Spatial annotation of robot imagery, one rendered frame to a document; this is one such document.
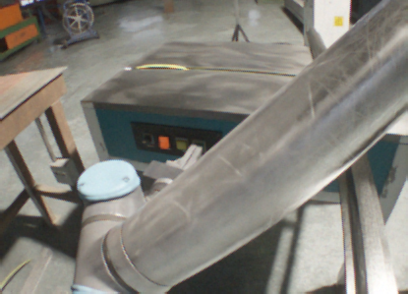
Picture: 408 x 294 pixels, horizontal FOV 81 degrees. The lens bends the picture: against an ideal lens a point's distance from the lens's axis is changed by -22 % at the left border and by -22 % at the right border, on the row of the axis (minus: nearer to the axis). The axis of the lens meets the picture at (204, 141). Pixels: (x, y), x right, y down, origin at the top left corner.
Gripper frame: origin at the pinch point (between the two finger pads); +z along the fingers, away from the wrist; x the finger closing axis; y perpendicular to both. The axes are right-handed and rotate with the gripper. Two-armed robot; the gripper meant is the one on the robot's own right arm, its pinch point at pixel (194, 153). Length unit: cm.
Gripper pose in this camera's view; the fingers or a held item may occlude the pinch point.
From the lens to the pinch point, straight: 69.8
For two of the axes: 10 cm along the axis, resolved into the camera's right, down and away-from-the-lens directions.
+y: 0.5, -7.9, -6.1
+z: 3.5, -5.6, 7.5
